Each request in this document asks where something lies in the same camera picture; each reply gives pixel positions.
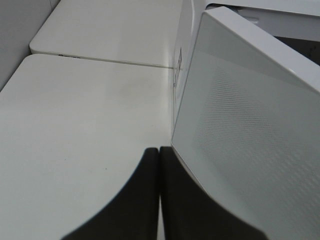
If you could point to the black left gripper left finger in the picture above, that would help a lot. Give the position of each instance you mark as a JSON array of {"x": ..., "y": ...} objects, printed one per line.
[{"x": 134, "y": 212}]

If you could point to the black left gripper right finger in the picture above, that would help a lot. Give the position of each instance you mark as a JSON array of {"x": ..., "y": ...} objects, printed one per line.
[{"x": 189, "y": 213}]

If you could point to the white microwave door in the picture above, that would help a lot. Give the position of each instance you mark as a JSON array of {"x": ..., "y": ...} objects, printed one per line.
[{"x": 248, "y": 126}]

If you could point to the white microwave oven body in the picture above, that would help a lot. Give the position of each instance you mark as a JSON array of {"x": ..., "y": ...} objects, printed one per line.
[{"x": 294, "y": 22}]

